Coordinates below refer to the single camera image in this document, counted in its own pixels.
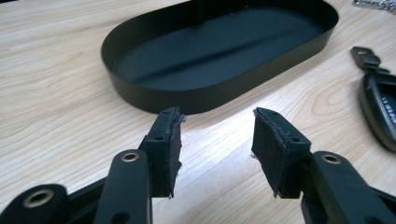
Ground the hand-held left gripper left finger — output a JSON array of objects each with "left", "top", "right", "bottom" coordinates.
[{"left": 138, "top": 106, "right": 183, "bottom": 199}]

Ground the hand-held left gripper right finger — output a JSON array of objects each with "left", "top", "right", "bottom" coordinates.
[{"left": 251, "top": 106, "right": 312, "bottom": 199}]

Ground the black key holder with tray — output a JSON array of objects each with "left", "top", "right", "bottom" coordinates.
[{"left": 101, "top": 0, "right": 340, "bottom": 115}]

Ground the silver key bunch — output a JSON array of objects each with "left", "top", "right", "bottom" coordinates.
[{"left": 352, "top": 0, "right": 396, "bottom": 12}]

